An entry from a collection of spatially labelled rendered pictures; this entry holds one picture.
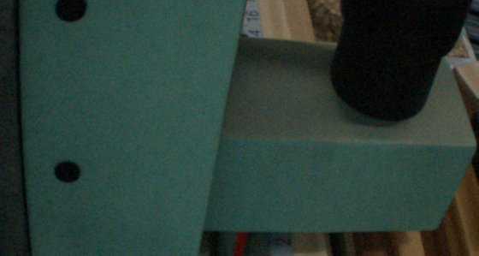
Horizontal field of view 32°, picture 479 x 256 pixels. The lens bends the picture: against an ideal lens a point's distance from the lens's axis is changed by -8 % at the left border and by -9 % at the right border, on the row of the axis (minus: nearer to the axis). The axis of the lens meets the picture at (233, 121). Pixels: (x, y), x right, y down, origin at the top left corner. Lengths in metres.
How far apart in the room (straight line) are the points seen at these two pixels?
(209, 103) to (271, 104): 0.09
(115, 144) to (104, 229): 0.05
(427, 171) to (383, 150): 0.03
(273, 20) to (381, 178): 0.20
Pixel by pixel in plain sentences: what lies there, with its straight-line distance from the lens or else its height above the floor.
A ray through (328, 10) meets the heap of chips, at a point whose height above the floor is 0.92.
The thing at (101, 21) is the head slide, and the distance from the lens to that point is 0.30.
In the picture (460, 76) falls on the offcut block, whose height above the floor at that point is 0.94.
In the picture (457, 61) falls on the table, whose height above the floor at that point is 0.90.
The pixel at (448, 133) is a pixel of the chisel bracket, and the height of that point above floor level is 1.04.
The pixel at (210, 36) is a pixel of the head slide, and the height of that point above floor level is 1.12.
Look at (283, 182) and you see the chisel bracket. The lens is 0.42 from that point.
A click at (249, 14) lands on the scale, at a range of 0.59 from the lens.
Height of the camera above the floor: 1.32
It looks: 45 degrees down
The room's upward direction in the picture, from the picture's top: 11 degrees clockwise
